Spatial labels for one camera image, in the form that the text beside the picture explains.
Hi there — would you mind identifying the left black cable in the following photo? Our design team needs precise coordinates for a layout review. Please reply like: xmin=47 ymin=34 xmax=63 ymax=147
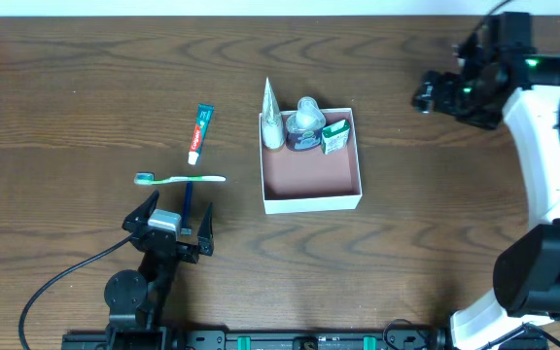
xmin=17 ymin=234 xmax=135 ymax=350

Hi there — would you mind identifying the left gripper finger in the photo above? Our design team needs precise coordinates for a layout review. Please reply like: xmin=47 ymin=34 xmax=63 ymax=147
xmin=197 ymin=203 xmax=214 ymax=256
xmin=122 ymin=190 xmax=159 ymax=233

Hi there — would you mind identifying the green white toothbrush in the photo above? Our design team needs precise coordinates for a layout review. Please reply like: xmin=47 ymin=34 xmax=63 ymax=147
xmin=133 ymin=172 xmax=227 ymax=186

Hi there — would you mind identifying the white box pink interior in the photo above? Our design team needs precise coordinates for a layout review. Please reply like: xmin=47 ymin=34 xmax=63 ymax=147
xmin=259 ymin=108 xmax=363 ymax=215

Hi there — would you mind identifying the dark blue razor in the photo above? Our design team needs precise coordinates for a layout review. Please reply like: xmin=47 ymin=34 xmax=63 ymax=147
xmin=181 ymin=182 xmax=193 ymax=236

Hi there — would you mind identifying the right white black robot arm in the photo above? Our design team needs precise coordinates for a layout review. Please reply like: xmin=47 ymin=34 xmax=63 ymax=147
xmin=412 ymin=12 xmax=560 ymax=349

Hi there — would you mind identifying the clear blue soap dispenser bottle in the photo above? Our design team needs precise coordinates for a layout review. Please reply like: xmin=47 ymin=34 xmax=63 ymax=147
xmin=285 ymin=96 xmax=327 ymax=152

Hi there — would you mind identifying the white Pantene tube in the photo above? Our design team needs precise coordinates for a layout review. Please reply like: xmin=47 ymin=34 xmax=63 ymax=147
xmin=261 ymin=78 xmax=285 ymax=150

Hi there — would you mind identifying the Colgate toothpaste tube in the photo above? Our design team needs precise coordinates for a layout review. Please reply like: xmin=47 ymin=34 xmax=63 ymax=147
xmin=188 ymin=104 xmax=215 ymax=165

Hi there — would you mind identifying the small green white box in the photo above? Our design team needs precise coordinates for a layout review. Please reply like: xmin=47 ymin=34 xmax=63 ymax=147
xmin=321 ymin=120 xmax=351 ymax=155

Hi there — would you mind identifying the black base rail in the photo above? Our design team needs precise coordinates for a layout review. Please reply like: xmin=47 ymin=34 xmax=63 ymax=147
xmin=61 ymin=321 xmax=458 ymax=350

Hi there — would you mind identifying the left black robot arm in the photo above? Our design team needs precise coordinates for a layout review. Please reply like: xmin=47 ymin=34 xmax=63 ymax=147
xmin=104 ymin=192 xmax=214 ymax=350

